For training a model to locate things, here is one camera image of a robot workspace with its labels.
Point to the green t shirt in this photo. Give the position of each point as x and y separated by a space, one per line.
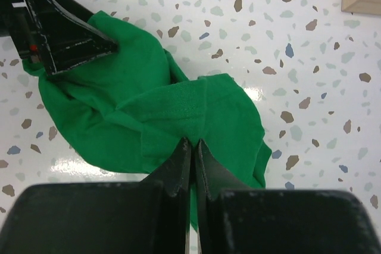
127 111

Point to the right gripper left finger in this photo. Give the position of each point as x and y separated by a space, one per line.
150 216

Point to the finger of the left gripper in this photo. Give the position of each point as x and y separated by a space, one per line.
64 38

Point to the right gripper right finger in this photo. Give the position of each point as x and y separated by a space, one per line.
235 218

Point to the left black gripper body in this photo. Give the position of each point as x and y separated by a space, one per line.
27 23

